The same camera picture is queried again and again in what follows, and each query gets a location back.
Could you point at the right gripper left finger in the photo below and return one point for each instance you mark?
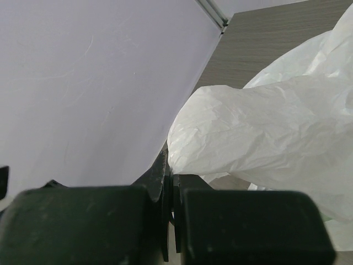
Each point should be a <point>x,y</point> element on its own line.
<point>55,224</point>

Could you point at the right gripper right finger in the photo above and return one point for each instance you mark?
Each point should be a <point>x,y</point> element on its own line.
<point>247,227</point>

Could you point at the white plastic bag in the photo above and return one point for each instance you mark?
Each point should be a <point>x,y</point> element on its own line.
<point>289,128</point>

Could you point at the aluminium corner profile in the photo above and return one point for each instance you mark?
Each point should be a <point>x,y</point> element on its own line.
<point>214,12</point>

